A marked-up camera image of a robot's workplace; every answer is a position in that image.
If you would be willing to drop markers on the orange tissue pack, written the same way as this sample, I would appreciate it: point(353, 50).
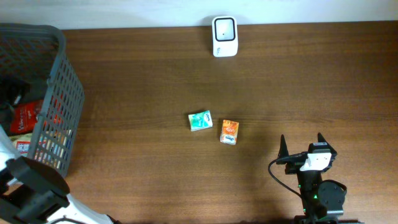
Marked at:
point(229, 132)

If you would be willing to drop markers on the green tissue pack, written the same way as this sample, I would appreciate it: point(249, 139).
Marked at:
point(200, 121)

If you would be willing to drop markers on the red snack bag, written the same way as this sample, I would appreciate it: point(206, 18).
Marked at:
point(25, 117)

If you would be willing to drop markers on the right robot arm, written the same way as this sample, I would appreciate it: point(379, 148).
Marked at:
point(322, 200)

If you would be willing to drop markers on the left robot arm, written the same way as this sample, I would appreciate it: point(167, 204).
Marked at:
point(32, 192)

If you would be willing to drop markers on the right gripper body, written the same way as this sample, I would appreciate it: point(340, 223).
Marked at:
point(295, 158)

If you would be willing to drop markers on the yellow wet wipes pack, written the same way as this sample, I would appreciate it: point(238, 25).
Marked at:
point(22, 143)

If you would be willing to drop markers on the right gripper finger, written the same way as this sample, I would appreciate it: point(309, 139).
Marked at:
point(283, 151)
point(321, 140)

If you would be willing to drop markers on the grey plastic mesh basket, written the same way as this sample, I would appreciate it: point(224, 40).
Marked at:
point(35, 66)

